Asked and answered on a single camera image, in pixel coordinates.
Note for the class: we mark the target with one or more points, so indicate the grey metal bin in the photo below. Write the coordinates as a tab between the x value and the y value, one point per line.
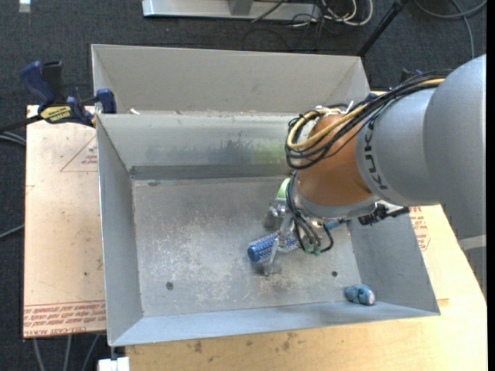
201	226

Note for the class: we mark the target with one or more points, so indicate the black cylinder on white bracket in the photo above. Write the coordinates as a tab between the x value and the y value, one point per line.
377	215

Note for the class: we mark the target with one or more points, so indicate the brown cardboard board red print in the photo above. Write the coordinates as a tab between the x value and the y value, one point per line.
62	226

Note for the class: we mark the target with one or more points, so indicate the light green round thing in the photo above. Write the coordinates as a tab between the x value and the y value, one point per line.
283	189

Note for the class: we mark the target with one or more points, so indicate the blue cylinder with white print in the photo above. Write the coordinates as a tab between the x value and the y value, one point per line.
260	249

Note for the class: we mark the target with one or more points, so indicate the blue-grey toy animal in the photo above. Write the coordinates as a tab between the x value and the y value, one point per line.
359	295

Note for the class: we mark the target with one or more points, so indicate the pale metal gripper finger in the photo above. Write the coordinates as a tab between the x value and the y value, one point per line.
275	250
289	245

